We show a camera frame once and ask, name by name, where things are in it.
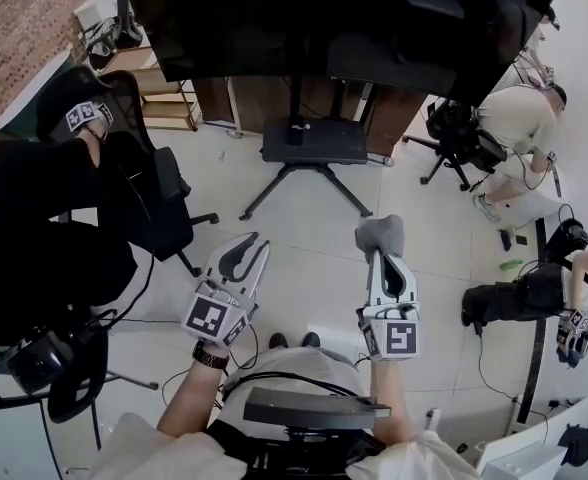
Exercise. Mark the round white table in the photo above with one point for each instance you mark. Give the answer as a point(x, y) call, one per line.
point(29, 93)

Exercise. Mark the black bag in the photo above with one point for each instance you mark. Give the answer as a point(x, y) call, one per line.
point(580, 443)

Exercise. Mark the wooden shelf cart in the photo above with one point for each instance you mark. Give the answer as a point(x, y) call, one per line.
point(164, 93)

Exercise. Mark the black chest-mounted box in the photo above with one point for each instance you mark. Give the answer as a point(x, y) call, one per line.
point(314, 408)

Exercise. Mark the black floor strip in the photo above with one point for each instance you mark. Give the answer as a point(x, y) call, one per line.
point(536, 343)

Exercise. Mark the person's white shirt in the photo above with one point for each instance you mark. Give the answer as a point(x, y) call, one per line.
point(284, 363)

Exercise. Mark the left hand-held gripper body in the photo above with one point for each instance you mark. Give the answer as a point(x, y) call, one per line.
point(209, 318)

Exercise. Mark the grey cloth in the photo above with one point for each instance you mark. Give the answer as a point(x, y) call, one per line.
point(381, 233)

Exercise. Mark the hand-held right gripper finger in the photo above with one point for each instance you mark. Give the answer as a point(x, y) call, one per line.
point(375, 280)
point(410, 288)

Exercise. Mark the person's left forearm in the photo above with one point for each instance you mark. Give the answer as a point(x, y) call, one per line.
point(189, 398)

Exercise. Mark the black wristwatch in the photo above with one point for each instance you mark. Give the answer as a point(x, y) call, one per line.
point(210, 357)

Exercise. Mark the white desk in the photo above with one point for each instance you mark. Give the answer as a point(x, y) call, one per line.
point(539, 448)

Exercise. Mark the black television screen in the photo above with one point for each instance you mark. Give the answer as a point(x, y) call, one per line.
point(299, 18)

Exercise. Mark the person's black shoe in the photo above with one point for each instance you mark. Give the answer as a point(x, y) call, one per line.
point(277, 340)
point(311, 339)

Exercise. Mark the black chest harness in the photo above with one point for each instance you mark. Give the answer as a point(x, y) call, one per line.
point(294, 453)

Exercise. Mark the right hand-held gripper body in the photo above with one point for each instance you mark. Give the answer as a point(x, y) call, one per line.
point(399, 335)

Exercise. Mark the green bottle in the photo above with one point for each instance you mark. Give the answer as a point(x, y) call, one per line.
point(511, 264)

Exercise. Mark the dark blue bottle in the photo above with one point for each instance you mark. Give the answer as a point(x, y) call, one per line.
point(504, 238)

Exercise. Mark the person's right forearm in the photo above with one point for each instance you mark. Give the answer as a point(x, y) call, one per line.
point(391, 398)

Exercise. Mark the black TV stand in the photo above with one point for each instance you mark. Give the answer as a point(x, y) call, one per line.
point(314, 143)

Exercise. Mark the small black flat object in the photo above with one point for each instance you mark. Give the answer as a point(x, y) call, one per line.
point(521, 240)

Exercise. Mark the black headset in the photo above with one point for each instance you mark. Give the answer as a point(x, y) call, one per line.
point(39, 360)

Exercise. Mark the brown wooden cabinet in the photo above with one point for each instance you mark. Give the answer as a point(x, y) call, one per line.
point(394, 118)

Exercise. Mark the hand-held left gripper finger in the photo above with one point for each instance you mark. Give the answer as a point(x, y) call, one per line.
point(215, 263)
point(260, 268)

